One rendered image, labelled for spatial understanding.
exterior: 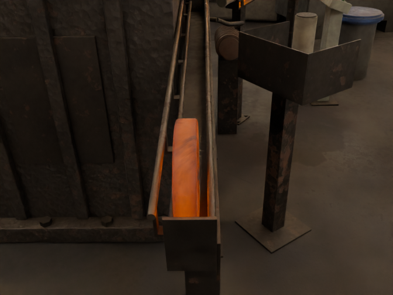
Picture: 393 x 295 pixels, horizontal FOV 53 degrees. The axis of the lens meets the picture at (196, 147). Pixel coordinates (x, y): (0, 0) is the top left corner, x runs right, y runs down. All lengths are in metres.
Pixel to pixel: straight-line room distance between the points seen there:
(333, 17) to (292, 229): 1.28
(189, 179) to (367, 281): 1.00
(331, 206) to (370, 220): 0.15
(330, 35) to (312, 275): 1.43
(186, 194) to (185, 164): 0.04
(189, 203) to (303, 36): 1.87
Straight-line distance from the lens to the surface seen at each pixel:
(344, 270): 1.45
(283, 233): 1.52
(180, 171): 0.53
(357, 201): 1.75
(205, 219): 0.54
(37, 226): 1.55
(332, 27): 2.40
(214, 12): 4.39
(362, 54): 2.90
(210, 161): 0.71
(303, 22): 2.30
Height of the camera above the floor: 1.03
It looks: 31 degrees down
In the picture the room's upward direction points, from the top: 1 degrees counter-clockwise
